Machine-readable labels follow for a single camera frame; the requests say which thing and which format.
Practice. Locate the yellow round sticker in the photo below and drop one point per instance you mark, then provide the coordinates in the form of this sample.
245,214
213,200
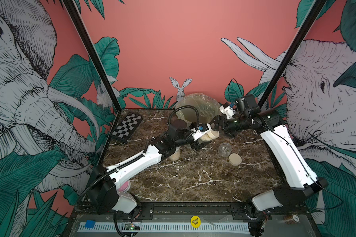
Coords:
195,221

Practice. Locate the pink round button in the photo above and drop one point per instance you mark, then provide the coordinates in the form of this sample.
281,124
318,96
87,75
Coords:
125,187

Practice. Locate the white slotted cable duct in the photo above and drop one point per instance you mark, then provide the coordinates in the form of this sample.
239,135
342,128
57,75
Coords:
164,227

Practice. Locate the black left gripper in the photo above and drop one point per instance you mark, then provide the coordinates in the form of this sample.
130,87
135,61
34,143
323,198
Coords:
196,145

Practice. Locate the black white checkerboard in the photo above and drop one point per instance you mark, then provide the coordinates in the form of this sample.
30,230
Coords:
127,127

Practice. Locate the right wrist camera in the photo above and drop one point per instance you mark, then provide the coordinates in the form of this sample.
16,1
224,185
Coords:
227,110

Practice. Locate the blue tape piece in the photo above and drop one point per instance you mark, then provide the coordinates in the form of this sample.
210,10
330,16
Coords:
90,224

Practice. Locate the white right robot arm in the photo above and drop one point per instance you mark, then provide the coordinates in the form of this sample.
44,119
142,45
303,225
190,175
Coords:
300,181

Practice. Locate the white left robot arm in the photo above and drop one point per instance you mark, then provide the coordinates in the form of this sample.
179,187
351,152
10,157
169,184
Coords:
104,183

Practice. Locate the copper wire spool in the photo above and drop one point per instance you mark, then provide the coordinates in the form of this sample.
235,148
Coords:
291,219

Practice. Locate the jar with patterned lid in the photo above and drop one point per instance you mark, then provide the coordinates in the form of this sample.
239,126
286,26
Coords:
176,155

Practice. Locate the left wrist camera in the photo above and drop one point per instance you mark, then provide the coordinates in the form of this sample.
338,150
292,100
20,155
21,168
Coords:
202,133

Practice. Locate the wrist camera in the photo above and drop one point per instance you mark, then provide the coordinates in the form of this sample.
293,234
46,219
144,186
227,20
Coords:
202,133
227,110

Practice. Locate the small green circuit board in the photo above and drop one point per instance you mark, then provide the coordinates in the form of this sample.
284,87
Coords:
131,227

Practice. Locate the white bin with green bag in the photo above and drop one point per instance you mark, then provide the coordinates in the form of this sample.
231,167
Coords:
207,107

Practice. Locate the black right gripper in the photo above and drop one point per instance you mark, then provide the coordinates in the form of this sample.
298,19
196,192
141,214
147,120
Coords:
219,120

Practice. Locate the rice jar with beige lid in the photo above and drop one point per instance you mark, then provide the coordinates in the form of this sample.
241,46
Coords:
224,150

